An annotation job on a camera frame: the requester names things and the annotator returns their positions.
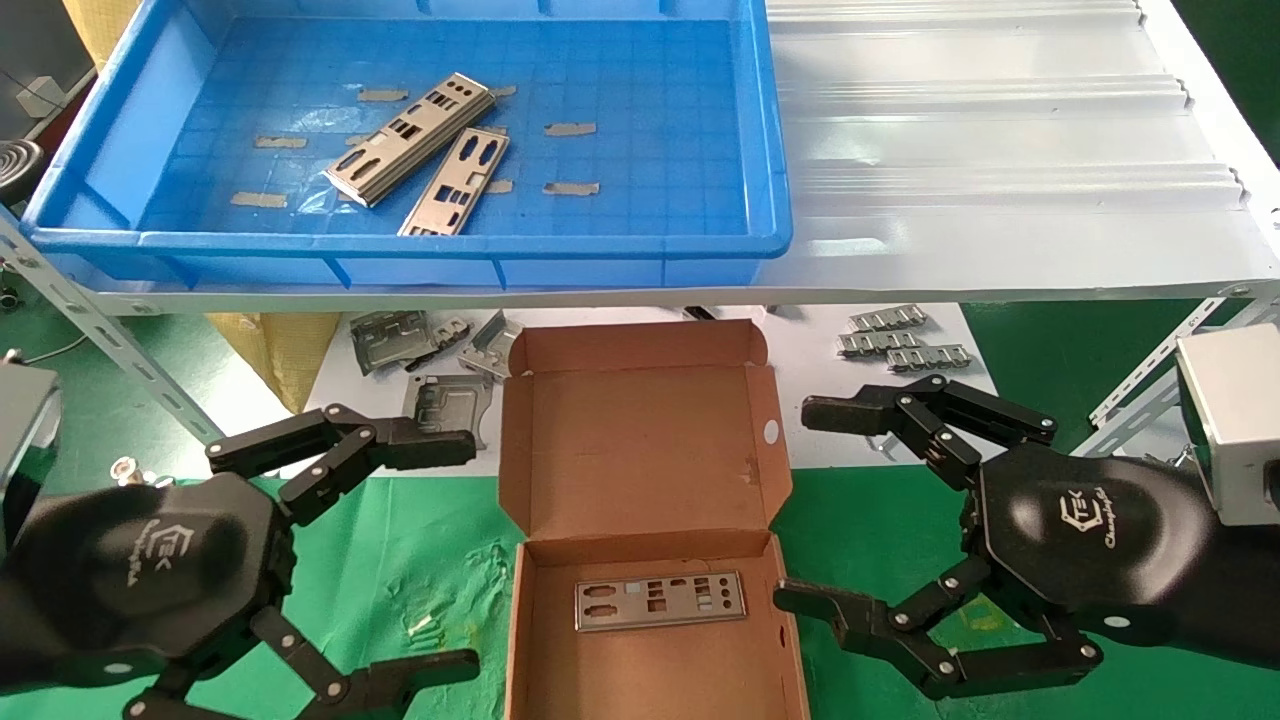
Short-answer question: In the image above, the stack of metal shield plates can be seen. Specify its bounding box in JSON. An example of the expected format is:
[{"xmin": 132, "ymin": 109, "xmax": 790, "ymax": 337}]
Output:
[{"xmin": 322, "ymin": 72, "xmax": 496, "ymax": 209}]

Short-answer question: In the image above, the grey stamped metal bracket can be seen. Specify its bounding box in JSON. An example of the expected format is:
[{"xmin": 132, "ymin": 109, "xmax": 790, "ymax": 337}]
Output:
[
  {"xmin": 348, "ymin": 310, "xmax": 473, "ymax": 377},
  {"xmin": 403, "ymin": 374, "xmax": 496, "ymax": 446},
  {"xmin": 458, "ymin": 310, "xmax": 523, "ymax": 383}
]

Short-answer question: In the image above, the green cloth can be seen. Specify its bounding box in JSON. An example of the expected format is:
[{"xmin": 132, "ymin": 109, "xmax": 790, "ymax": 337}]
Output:
[{"xmin": 0, "ymin": 465, "xmax": 1280, "ymax": 720}]

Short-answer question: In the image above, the white paper sheet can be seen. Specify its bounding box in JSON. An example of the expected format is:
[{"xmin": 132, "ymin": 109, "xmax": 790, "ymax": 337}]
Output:
[{"xmin": 270, "ymin": 303, "xmax": 1001, "ymax": 479}]

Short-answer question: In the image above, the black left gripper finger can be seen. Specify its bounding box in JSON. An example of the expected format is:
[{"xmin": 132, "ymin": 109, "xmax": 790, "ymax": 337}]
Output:
[{"xmin": 206, "ymin": 403, "xmax": 477, "ymax": 527}]

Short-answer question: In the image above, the grey slotted angle shelf brace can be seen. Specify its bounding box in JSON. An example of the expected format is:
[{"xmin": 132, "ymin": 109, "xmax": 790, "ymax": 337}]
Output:
[{"xmin": 1072, "ymin": 283, "xmax": 1280, "ymax": 459}]

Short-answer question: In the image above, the silver toothed metal strip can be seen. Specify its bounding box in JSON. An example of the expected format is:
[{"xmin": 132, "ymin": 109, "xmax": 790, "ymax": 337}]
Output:
[
  {"xmin": 848, "ymin": 304, "xmax": 929, "ymax": 332},
  {"xmin": 886, "ymin": 344, "xmax": 975, "ymax": 373},
  {"xmin": 836, "ymin": 331, "xmax": 923, "ymax": 357}
]

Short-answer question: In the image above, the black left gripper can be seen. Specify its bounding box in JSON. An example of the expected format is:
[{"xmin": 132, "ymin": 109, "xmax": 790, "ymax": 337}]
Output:
[{"xmin": 0, "ymin": 472, "xmax": 482, "ymax": 720}]

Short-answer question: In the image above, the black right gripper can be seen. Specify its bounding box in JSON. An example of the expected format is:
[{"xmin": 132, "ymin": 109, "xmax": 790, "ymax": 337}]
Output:
[{"xmin": 773, "ymin": 375, "xmax": 1280, "ymax": 701}]

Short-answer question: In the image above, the black coiled object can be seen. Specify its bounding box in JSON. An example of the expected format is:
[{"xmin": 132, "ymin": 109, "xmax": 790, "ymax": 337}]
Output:
[{"xmin": 0, "ymin": 140, "xmax": 46, "ymax": 206}]

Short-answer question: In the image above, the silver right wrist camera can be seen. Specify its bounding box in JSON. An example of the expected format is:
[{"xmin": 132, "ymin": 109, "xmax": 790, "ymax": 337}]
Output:
[{"xmin": 1175, "ymin": 323, "xmax": 1280, "ymax": 528}]

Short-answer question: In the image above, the metal shield plate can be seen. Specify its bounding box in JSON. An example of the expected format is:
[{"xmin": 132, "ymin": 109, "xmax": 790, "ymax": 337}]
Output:
[
  {"xmin": 397, "ymin": 127, "xmax": 511, "ymax": 238},
  {"xmin": 573, "ymin": 570, "xmax": 749, "ymax": 633}
]

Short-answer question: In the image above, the silver metal clip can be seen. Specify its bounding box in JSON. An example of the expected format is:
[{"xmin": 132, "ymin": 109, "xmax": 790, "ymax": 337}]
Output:
[{"xmin": 110, "ymin": 457, "xmax": 176, "ymax": 488}]

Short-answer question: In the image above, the yellow woven sack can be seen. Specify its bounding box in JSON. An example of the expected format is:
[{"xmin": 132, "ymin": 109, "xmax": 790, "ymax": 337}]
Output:
[
  {"xmin": 62, "ymin": 0, "xmax": 141, "ymax": 69},
  {"xmin": 205, "ymin": 312, "xmax": 343, "ymax": 417}
]

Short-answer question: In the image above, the blue plastic tray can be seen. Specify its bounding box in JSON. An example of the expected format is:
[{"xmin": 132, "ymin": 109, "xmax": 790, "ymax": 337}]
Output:
[{"xmin": 20, "ymin": 0, "xmax": 794, "ymax": 291}]

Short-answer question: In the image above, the grey slotted angle shelf leg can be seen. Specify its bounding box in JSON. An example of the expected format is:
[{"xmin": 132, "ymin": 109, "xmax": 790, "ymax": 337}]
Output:
[{"xmin": 0, "ymin": 215, "xmax": 226, "ymax": 446}]

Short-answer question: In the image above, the open brown cardboard box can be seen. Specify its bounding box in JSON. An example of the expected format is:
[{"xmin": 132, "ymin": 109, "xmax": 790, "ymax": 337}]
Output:
[{"xmin": 498, "ymin": 320, "xmax": 811, "ymax": 720}]

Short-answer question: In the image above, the small white box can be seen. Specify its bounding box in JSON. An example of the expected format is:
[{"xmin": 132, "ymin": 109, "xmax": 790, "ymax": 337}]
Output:
[{"xmin": 15, "ymin": 75, "xmax": 66, "ymax": 116}]

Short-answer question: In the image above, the thin white cable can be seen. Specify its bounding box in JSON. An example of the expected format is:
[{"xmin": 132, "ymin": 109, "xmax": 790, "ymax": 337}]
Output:
[{"xmin": 0, "ymin": 335, "xmax": 89, "ymax": 369}]

